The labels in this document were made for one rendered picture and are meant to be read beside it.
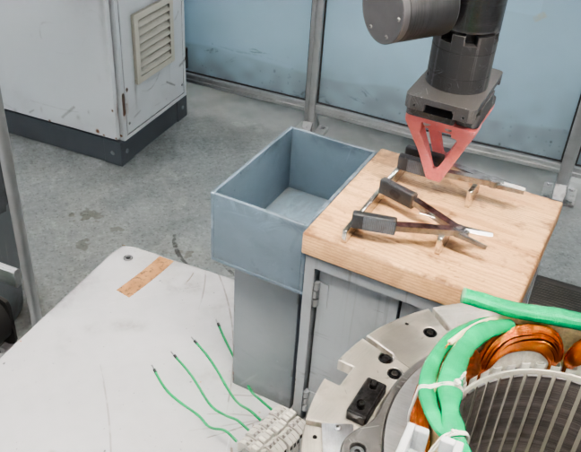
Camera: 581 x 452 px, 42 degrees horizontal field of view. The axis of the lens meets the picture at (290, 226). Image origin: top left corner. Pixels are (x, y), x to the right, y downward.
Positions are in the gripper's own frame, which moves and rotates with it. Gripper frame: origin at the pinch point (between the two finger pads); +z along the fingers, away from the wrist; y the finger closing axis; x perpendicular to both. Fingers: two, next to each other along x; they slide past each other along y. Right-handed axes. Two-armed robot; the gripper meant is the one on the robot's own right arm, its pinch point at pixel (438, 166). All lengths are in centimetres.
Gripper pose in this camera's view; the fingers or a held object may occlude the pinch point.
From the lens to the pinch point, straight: 76.8
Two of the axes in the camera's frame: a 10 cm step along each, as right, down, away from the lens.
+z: -0.6, 8.1, 5.8
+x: 8.9, 3.1, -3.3
